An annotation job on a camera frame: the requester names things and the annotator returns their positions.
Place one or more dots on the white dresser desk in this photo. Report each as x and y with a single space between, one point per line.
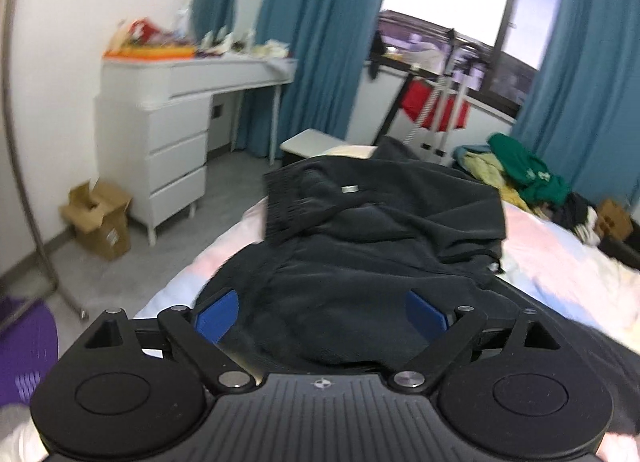
175 122

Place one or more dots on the grey metal rack pole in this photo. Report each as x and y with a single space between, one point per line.
22 152

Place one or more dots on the white stool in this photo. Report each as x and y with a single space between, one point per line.
312 144

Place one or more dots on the clothes drying rack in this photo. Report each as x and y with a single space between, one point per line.
425 67

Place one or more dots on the green sweatshirt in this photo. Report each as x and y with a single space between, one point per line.
527 169

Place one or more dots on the red cloth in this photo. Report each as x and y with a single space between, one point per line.
432 107

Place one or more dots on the cardboard box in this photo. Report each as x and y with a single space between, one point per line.
97 222

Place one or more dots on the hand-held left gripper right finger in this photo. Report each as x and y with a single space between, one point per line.
424 312

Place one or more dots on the purple plastic basket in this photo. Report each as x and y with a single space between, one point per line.
25 347

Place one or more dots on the small brown box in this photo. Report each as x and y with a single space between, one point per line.
616 219

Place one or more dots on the yellow garment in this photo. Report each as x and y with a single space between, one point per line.
487 169

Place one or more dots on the orange tray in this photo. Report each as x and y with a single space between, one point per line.
150 53

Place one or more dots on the teal curtain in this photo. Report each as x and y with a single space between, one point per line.
582 67
310 37

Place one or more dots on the black fleece garment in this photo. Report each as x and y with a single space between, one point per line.
370 262

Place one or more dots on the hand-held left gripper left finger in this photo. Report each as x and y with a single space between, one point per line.
216 314

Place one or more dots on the window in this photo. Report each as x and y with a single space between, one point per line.
475 17

